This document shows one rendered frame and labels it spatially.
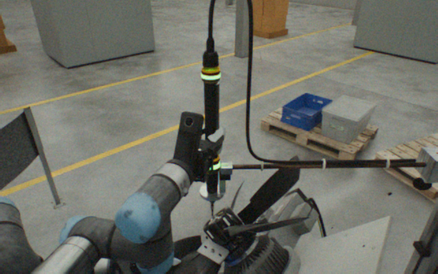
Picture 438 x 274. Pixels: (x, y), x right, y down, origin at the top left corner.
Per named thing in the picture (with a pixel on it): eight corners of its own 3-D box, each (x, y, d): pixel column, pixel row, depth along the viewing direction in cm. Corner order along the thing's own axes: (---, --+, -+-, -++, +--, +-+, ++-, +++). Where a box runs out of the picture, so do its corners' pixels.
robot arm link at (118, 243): (131, 244, 70) (124, 206, 64) (180, 251, 68) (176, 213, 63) (114, 275, 63) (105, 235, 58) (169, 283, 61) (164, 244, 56)
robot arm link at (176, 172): (146, 169, 61) (183, 179, 59) (159, 157, 65) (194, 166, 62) (150, 198, 65) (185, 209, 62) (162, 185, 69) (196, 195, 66)
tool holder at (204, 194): (230, 184, 93) (231, 157, 88) (232, 201, 87) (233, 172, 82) (200, 185, 92) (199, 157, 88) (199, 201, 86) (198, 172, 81)
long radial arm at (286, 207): (287, 262, 112) (265, 235, 112) (272, 266, 117) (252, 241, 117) (314, 212, 132) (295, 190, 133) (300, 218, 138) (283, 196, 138)
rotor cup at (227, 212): (260, 226, 112) (236, 197, 112) (249, 250, 99) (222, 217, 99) (231, 244, 118) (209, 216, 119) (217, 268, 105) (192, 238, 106)
